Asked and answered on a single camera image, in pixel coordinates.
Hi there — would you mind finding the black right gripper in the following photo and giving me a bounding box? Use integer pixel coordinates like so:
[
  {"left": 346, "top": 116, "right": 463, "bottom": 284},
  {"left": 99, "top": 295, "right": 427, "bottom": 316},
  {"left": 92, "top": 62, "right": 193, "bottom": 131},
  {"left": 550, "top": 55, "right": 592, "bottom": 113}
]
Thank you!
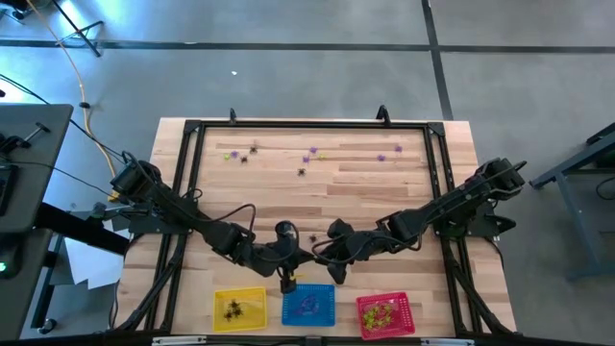
[{"left": 329, "top": 218, "right": 390, "bottom": 284}]

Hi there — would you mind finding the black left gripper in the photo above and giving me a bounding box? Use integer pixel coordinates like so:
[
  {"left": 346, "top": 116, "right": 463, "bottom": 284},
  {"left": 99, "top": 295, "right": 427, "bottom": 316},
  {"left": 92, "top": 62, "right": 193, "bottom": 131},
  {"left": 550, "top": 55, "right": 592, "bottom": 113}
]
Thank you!
[{"left": 249, "top": 220, "right": 298, "bottom": 295}]

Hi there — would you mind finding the blue plastic basket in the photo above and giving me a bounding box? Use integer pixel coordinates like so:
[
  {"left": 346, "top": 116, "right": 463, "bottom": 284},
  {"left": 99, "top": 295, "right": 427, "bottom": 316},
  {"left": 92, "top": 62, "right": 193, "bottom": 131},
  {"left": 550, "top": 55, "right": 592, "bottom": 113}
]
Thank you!
[{"left": 281, "top": 283, "right": 336, "bottom": 328}]

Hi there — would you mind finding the red plastic basket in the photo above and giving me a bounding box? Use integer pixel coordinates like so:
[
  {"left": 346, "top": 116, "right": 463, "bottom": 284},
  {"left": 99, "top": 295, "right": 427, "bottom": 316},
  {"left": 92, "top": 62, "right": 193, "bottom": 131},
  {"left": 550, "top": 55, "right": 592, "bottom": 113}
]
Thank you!
[{"left": 356, "top": 291, "right": 416, "bottom": 341}]

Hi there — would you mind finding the yellow plastic basket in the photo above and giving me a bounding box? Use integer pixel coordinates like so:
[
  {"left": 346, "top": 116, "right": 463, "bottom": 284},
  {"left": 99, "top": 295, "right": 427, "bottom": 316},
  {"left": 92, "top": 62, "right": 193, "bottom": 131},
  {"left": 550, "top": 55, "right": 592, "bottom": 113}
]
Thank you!
[{"left": 212, "top": 286, "right": 268, "bottom": 334}]

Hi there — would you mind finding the light grey padded armrest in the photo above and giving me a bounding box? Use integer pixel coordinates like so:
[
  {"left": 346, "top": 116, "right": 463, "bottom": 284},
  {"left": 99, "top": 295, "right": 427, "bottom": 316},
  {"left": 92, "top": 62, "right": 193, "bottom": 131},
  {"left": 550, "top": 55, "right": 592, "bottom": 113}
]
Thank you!
[
  {"left": 152, "top": 335, "right": 208, "bottom": 345},
  {"left": 421, "top": 337, "right": 476, "bottom": 346}
]

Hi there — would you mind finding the black bar clamp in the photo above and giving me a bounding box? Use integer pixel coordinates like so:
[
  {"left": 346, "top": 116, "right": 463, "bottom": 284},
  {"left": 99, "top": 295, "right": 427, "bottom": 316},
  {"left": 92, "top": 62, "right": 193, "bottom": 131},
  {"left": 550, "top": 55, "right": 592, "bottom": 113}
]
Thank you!
[{"left": 90, "top": 201, "right": 119, "bottom": 220}]

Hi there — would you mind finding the white paper sheet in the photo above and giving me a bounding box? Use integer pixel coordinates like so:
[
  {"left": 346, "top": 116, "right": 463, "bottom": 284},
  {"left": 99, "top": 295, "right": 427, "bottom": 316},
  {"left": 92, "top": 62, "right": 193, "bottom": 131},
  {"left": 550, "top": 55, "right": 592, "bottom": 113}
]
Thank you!
[{"left": 61, "top": 234, "right": 127, "bottom": 291}]

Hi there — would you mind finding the black desk support beam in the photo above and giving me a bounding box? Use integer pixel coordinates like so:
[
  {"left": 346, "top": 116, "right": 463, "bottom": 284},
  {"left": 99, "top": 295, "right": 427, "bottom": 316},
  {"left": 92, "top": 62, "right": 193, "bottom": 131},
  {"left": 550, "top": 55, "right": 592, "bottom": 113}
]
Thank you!
[{"left": 36, "top": 201, "right": 132, "bottom": 257}]

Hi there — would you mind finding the blue grey metal table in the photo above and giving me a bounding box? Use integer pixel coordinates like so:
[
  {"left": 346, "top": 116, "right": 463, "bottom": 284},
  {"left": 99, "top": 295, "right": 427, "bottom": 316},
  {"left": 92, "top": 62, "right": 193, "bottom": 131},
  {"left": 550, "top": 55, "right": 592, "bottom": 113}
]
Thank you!
[{"left": 528, "top": 122, "right": 615, "bottom": 283}]

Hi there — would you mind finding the dark grey desk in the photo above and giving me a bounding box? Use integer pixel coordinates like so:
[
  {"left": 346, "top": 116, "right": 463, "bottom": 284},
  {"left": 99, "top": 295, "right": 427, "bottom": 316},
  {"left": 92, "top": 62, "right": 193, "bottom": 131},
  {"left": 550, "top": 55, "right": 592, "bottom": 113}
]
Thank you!
[{"left": 0, "top": 103, "right": 74, "bottom": 341}]

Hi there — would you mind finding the black computer mouse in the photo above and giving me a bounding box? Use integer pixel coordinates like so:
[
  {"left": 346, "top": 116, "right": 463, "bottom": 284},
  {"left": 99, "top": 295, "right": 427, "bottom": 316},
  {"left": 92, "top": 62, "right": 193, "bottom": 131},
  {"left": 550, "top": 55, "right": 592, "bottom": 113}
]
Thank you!
[{"left": 0, "top": 239, "right": 23, "bottom": 281}]

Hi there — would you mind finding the black keyboard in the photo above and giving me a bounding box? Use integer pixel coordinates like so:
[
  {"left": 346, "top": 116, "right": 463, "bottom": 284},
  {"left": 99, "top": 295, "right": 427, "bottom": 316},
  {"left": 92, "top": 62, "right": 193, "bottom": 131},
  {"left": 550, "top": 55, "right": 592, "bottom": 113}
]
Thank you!
[{"left": 0, "top": 162, "right": 20, "bottom": 217}]

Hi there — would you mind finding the black tripod stand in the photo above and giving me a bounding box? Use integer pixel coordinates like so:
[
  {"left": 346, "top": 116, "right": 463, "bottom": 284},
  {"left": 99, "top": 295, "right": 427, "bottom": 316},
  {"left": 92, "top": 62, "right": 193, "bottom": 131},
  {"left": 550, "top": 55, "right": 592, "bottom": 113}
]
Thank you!
[{"left": 50, "top": 0, "right": 106, "bottom": 58}]

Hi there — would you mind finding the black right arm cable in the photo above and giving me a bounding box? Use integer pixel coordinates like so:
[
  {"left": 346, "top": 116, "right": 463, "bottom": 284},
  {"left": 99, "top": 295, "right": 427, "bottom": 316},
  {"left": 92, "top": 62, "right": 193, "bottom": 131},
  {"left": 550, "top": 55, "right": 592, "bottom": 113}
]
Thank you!
[{"left": 310, "top": 229, "right": 424, "bottom": 266}]

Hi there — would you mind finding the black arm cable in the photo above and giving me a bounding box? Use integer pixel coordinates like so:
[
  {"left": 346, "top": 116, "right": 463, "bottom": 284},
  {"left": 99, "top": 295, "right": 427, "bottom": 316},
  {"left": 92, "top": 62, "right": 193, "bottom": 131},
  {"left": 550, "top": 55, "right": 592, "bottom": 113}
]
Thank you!
[
  {"left": 310, "top": 229, "right": 424, "bottom": 266},
  {"left": 189, "top": 203, "right": 302, "bottom": 263}
]

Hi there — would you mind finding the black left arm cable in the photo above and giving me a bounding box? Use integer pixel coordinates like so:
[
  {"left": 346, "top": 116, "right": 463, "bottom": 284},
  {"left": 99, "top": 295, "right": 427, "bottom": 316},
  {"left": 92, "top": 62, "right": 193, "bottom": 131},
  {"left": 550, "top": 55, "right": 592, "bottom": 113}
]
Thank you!
[{"left": 189, "top": 203, "right": 302, "bottom": 263}]

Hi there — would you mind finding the black aluminium table frame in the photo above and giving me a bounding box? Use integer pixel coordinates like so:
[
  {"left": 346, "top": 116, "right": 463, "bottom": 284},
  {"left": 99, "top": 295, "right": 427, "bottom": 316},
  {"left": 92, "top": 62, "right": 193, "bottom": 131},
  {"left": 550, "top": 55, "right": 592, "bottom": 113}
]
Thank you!
[{"left": 108, "top": 118, "right": 523, "bottom": 346}]

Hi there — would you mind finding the orange floor cable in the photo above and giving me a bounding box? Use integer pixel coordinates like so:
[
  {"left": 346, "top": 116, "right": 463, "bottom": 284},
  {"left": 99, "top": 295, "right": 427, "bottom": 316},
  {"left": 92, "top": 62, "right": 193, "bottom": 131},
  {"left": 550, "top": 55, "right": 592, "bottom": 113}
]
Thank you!
[{"left": 24, "top": 0, "right": 121, "bottom": 201}]

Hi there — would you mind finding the black desk clamp handle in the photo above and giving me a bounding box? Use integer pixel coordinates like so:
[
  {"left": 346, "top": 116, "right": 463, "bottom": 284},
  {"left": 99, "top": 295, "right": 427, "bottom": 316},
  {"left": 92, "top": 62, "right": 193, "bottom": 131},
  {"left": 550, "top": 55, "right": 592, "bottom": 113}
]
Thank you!
[{"left": 21, "top": 121, "right": 52, "bottom": 145}]

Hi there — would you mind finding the black floor cable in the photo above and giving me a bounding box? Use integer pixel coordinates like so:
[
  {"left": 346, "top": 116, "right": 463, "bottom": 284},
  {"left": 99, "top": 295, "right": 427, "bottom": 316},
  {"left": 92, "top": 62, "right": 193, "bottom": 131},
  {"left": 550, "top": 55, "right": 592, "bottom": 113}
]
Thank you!
[{"left": 0, "top": 72, "right": 148, "bottom": 173}]

